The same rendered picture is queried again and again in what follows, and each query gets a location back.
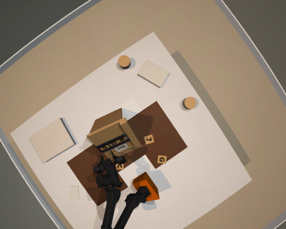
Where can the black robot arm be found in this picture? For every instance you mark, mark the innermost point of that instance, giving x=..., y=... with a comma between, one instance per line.
x=109, y=183

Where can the grey cylindrical container with tan lid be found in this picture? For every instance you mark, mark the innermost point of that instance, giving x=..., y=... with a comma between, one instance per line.
x=124, y=62
x=189, y=103

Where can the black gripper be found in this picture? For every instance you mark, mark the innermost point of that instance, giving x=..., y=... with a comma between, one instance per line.
x=121, y=160

